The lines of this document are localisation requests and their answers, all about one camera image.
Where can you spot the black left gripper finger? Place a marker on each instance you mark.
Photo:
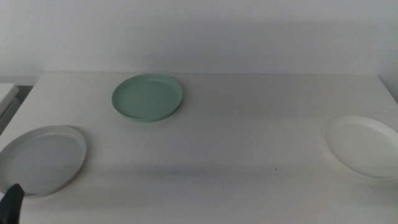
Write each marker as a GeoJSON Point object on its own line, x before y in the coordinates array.
{"type": "Point", "coordinates": [12, 203]}

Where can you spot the grey shallow bowl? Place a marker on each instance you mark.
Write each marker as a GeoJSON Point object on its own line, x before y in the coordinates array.
{"type": "Point", "coordinates": [40, 160]}

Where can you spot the mint green shallow bowl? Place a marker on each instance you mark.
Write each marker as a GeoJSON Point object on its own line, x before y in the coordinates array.
{"type": "Point", "coordinates": [146, 98]}

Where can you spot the white shallow bowl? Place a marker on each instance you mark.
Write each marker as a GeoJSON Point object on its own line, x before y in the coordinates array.
{"type": "Point", "coordinates": [362, 146]}

